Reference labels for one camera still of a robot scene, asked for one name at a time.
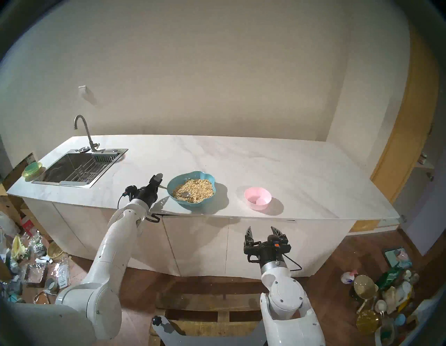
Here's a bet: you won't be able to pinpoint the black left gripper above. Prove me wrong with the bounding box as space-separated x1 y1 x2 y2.
134 173 163 210

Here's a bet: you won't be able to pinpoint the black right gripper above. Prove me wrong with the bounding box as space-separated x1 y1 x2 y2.
243 226 291 265

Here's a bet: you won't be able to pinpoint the metal spoon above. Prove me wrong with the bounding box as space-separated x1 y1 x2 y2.
159 184 192 198

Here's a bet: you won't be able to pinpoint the blue flower-shaped bowl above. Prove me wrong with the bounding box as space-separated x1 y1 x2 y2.
167 171 216 210

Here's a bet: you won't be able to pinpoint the pink plastic bowl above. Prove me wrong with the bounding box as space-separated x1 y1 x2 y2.
244 187 272 211

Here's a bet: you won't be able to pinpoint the olive strainer bowl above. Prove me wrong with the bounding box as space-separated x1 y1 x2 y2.
353 275 379 314

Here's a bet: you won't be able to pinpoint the large oat flakes heap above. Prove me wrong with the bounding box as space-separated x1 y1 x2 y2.
172 179 215 203

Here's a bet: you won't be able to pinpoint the white counter cabinet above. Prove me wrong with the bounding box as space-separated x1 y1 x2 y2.
21 197 356 279

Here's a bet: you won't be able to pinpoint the steel sink drain rack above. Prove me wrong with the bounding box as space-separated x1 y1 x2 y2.
60 162 110 183

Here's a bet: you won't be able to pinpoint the steel gooseneck faucet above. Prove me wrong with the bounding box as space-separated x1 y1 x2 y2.
74 115 100 152

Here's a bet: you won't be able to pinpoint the wooden pallet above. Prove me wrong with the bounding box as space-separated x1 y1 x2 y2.
150 281 269 346

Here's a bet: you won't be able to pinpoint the stainless steel sink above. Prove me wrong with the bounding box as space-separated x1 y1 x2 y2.
31 148 128 189

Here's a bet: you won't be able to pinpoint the wicker basket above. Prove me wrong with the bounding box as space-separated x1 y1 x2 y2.
47 242 66 260

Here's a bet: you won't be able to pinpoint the green and yellow dish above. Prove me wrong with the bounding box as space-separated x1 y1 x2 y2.
22 162 43 178

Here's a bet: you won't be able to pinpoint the black framed tablet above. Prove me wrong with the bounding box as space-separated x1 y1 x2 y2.
382 247 412 269

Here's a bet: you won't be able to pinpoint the green snack bag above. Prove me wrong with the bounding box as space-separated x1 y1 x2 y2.
376 268 401 290

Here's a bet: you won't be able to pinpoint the clear packaged bag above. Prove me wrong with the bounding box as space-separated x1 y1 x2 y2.
52 262 72 288

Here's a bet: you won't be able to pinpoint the yellow glass plate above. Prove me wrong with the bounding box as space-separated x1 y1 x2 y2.
355 310 380 335

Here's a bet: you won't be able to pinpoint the red box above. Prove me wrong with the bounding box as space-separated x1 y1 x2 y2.
20 216 37 236

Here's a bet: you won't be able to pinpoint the white plastic jug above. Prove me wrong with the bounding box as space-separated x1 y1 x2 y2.
392 281 413 304

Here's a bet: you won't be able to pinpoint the yellow-green bag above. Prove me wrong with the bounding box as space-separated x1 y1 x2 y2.
10 234 26 260

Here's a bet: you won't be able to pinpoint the white plastic bag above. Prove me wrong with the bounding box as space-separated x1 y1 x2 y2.
0 211 20 238

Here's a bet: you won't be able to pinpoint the white container green contents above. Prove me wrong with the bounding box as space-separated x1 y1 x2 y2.
375 323 396 346

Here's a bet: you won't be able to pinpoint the lavender door leaf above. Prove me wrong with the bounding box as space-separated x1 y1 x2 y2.
397 167 446 257

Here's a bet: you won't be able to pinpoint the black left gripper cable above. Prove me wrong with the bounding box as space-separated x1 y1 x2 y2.
118 188 161 224

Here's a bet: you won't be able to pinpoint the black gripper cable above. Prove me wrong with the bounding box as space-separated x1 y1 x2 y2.
283 254 303 272
118 188 161 224

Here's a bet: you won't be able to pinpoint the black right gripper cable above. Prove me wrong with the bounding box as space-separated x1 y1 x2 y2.
283 254 303 272

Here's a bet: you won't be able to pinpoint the yellow wooden door frame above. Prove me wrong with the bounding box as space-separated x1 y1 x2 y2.
348 26 440 233

